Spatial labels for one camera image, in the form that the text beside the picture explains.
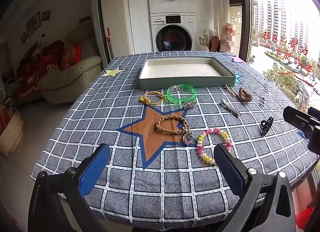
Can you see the grey checked star tablecloth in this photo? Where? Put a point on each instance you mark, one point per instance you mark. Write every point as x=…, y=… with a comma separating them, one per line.
x=100, y=122

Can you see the gold hair clip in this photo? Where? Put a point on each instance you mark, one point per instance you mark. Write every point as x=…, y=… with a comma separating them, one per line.
x=231, y=91

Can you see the red patterned cushion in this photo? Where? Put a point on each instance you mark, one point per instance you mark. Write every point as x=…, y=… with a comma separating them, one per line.
x=71, y=56

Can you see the red blanket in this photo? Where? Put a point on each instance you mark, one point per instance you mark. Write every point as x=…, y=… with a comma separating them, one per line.
x=35, y=69

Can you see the cream sofa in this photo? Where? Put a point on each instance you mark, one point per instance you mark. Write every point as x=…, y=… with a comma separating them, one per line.
x=82, y=67

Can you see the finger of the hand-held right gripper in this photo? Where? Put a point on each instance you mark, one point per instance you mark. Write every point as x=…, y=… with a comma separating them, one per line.
x=315, y=113
x=297, y=119

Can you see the silver hair clip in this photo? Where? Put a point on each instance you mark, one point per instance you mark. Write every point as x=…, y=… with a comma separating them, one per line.
x=228, y=107

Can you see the brown scrunchie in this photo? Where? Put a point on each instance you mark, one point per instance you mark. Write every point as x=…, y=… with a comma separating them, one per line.
x=243, y=96

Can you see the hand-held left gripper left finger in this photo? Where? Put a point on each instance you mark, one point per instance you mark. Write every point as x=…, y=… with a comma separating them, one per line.
x=93, y=169

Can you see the brown chair back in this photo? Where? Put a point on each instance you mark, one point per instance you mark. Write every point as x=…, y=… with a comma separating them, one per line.
x=215, y=44

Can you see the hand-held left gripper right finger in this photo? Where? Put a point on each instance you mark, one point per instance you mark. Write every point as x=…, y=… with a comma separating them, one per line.
x=228, y=169

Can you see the white washing machine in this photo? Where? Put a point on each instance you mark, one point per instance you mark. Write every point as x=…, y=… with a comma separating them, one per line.
x=172, y=37

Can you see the small wall picture frame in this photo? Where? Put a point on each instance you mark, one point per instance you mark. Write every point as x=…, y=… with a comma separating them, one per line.
x=45, y=15

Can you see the silver bow brooch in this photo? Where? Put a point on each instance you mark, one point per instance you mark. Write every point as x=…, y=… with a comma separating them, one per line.
x=188, y=105

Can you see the large wall picture frame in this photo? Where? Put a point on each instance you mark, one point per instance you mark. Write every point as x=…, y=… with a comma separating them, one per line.
x=33, y=23

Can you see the pink checked gift bag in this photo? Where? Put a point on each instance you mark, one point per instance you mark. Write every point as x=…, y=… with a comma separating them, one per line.
x=228, y=37

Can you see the green translucent bangle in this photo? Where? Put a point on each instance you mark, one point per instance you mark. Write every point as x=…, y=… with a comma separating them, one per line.
x=170, y=98

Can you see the white printed bag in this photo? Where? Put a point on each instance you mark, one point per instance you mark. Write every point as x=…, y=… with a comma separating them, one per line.
x=206, y=37

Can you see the round storage basket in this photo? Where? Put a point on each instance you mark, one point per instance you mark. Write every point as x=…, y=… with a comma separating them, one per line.
x=11, y=132

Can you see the grey-green shallow tray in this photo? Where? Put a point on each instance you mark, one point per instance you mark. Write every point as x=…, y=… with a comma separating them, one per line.
x=185, y=68

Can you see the black hair claw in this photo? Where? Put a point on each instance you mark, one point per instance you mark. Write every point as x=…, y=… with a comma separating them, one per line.
x=265, y=127

